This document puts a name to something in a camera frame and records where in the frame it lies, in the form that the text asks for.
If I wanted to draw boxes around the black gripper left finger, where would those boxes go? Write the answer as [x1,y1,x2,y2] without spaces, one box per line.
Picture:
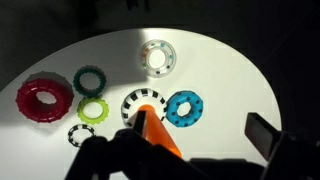
[64,110,201,180]

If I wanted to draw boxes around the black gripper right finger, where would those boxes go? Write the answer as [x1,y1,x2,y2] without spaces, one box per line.
[244,112,320,180]

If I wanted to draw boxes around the blue ring with dark dots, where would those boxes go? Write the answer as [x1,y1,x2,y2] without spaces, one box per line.
[165,90,204,128]

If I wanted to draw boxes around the orange cone post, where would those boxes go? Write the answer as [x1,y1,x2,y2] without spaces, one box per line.
[137,104,183,158]

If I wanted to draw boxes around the large black white striped ring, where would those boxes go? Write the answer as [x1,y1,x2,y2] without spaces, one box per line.
[120,87,169,128]

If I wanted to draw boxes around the lime green toothed ring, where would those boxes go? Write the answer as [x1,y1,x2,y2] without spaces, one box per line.
[77,96,110,126]

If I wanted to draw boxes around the clear ring with coloured beads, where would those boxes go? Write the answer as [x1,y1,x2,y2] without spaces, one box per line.
[139,39,178,79]

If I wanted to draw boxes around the small black white ring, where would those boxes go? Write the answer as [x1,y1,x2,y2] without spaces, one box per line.
[67,123,98,148]

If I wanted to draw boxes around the dark green toothed ring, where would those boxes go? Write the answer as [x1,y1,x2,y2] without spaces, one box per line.
[73,65,108,98]

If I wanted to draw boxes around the red ribbed ring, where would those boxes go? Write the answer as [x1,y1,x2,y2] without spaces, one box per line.
[15,78,75,124]

